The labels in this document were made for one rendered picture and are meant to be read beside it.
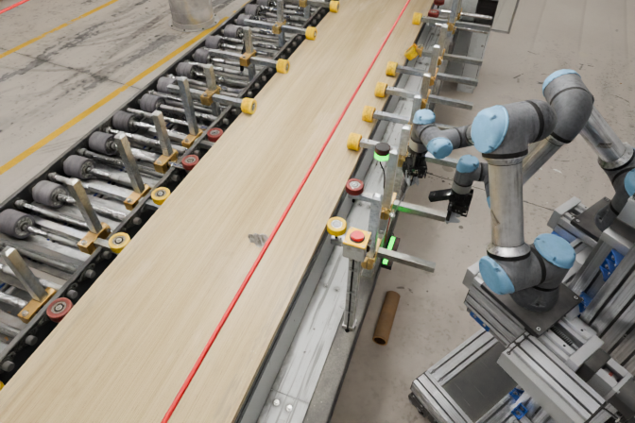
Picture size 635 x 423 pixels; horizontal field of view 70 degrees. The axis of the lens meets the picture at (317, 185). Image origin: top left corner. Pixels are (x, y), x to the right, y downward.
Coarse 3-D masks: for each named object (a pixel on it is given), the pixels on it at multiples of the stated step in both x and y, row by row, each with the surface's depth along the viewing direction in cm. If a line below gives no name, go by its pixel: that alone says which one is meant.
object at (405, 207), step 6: (354, 198) 206; (360, 198) 205; (366, 198) 204; (396, 204) 200; (402, 204) 200; (408, 204) 200; (402, 210) 200; (408, 210) 199; (414, 210) 198; (420, 210) 197; (426, 210) 197; (432, 210) 197; (426, 216) 198; (432, 216) 196; (438, 216) 195; (444, 216) 194
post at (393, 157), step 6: (390, 150) 177; (396, 150) 176; (390, 156) 178; (396, 156) 177; (390, 162) 180; (396, 162) 179; (390, 168) 182; (396, 168) 183; (390, 174) 184; (390, 180) 186; (390, 186) 188; (384, 192) 191; (390, 192) 190; (384, 198) 194; (390, 198) 192; (384, 204) 196; (390, 204) 197; (384, 222) 203; (384, 228) 206
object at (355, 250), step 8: (368, 232) 141; (344, 240) 138; (352, 240) 138; (368, 240) 139; (344, 248) 140; (352, 248) 138; (360, 248) 137; (344, 256) 142; (352, 256) 140; (360, 256) 139
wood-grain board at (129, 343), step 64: (384, 0) 355; (320, 64) 282; (384, 64) 282; (256, 128) 233; (320, 128) 233; (192, 192) 200; (256, 192) 200; (320, 192) 200; (128, 256) 174; (192, 256) 174; (256, 256) 174; (64, 320) 154; (128, 320) 154; (192, 320) 154; (256, 320) 154; (64, 384) 139; (128, 384) 139; (192, 384) 139
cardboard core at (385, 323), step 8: (392, 296) 256; (400, 296) 260; (384, 304) 254; (392, 304) 253; (384, 312) 250; (392, 312) 250; (384, 320) 245; (392, 320) 248; (376, 328) 244; (384, 328) 242; (376, 336) 239; (384, 336) 239; (384, 344) 242
